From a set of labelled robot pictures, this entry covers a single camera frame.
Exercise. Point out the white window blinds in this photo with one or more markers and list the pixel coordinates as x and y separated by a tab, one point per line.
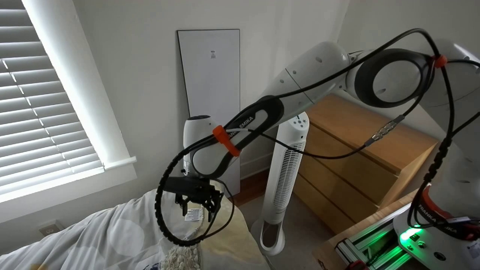
75	84
34	109

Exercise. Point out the light wooden dresser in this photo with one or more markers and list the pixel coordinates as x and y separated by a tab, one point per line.
360	159

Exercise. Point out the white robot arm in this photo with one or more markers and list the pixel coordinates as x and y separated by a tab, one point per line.
309	69

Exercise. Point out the tall white flat panel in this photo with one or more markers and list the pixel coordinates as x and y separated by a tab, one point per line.
210	75

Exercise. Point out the white tower fan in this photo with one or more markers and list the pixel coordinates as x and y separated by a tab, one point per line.
282	184

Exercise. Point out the white and yellow duvet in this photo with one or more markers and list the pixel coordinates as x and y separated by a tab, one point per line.
124	240

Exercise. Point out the white wall outlet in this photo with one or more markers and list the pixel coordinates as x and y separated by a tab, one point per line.
49	228

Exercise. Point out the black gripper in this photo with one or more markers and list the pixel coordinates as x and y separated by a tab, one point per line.
192	189

